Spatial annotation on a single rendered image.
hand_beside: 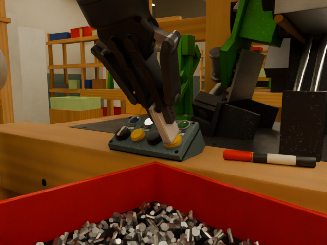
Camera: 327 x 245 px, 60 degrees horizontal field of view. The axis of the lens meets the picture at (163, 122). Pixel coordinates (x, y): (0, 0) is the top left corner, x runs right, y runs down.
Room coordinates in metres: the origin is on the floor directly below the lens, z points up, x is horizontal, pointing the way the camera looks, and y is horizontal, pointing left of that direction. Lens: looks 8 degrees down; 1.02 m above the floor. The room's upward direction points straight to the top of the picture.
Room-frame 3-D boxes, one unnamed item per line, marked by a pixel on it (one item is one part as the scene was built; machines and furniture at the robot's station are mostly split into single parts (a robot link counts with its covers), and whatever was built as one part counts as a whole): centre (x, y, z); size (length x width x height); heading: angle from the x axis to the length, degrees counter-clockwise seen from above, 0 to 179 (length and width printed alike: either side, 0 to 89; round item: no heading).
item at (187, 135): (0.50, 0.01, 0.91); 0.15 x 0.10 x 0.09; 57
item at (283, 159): (0.42, -0.16, 0.91); 0.13 x 0.02 x 0.02; 70
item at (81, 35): (6.80, 1.77, 1.13); 2.48 x 0.54 x 2.27; 57
